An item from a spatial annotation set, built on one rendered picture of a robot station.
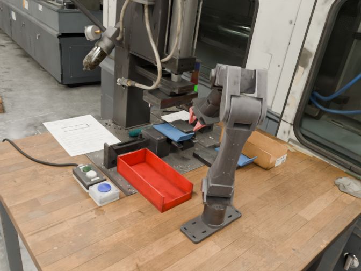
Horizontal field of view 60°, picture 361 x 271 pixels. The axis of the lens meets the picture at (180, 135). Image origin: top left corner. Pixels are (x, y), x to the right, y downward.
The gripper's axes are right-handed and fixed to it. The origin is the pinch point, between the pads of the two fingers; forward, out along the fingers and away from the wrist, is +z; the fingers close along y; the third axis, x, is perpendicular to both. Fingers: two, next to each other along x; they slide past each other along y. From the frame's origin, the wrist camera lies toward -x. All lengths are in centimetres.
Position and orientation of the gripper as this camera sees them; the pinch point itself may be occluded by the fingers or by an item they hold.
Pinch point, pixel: (193, 125)
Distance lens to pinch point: 111.0
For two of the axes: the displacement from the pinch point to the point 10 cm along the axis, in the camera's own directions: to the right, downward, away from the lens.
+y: -4.8, -8.2, 3.1
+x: -7.5, 2.0, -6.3
